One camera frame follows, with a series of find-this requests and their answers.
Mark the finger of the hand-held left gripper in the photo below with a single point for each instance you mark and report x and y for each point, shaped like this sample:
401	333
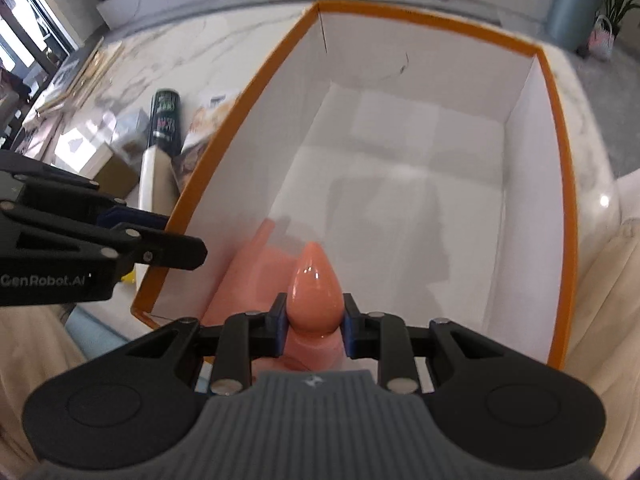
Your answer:
170	252
132	217

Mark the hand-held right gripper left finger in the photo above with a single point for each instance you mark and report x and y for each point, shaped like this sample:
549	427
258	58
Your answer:
280	322

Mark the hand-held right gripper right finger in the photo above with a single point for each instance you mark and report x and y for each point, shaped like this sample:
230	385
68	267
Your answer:
351	330

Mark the glossy pink cone-top bottle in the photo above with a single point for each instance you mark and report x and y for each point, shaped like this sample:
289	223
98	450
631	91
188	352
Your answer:
315	290

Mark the orange box with white lining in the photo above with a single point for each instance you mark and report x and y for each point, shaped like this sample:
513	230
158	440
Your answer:
400	185

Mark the brown cardboard box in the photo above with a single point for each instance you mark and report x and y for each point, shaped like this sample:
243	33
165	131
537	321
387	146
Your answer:
116	176

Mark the small yellow item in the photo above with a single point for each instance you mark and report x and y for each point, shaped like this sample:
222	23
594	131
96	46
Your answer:
129	275

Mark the light blue mat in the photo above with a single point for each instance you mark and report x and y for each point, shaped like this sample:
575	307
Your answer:
87	329

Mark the beige fabric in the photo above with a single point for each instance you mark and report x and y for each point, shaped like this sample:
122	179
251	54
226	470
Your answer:
30	360

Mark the small pale packet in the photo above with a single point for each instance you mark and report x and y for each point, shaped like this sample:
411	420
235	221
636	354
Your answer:
129	127

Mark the black drink can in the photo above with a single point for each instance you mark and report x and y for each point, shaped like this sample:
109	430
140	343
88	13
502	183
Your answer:
166	120

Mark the printed snack packet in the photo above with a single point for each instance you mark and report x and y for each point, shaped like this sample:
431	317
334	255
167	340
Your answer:
200	127

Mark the pink handbag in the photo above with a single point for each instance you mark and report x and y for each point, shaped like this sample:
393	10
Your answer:
601	40

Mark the grey round bin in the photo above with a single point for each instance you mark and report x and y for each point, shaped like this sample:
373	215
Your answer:
572	7

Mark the wooden picture frame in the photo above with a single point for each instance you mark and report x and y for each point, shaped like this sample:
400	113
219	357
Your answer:
85	80

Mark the black window frame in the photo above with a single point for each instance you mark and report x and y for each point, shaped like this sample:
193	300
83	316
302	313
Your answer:
35	10

